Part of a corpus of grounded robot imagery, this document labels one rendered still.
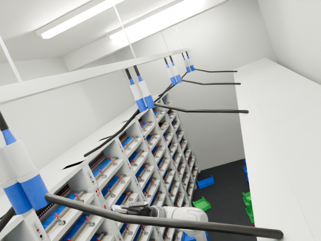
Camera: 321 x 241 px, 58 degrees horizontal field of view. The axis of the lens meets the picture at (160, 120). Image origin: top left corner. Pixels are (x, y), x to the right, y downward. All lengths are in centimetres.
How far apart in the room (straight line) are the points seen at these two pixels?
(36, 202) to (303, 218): 79
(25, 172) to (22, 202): 11
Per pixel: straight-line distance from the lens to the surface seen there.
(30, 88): 116
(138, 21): 368
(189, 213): 145
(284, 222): 95
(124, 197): 309
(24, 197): 105
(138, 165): 335
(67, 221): 219
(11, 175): 104
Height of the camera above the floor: 226
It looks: 10 degrees down
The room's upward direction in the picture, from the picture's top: 22 degrees counter-clockwise
